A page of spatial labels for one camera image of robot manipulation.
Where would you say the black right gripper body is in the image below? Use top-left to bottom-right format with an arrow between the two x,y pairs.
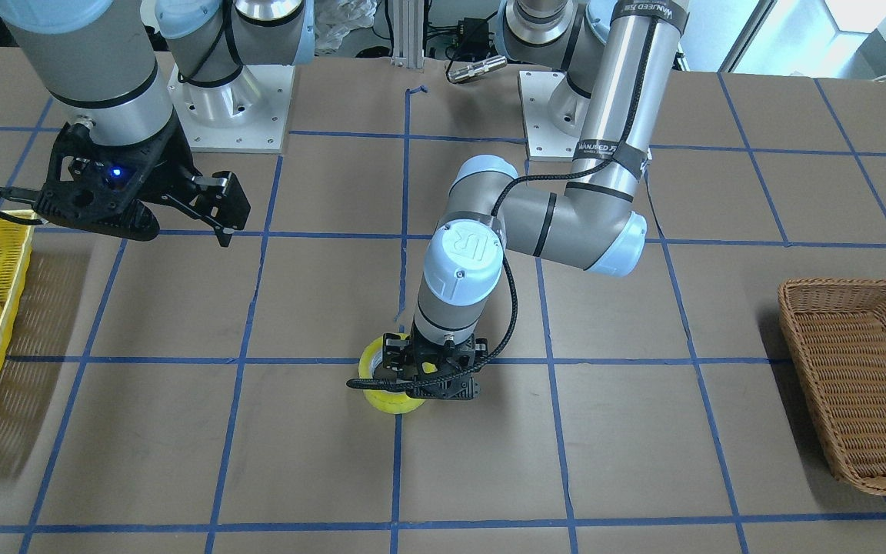
34,115 -> 251,242

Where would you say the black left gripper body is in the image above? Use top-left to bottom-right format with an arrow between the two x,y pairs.
381,333 -> 489,400

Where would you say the yellow tape roll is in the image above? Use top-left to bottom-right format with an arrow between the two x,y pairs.
358,334 -> 427,416

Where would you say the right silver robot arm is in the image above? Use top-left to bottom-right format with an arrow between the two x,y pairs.
0,1 -> 315,248

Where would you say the brown wicker basket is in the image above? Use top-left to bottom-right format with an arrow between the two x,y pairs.
778,278 -> 886,496

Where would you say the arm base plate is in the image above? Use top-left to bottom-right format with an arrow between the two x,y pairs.
518,70 -> 588,162
168,65 -> 296,155

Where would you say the aluminium frame post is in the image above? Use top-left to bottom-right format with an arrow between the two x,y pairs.
385,1 -> 428,72

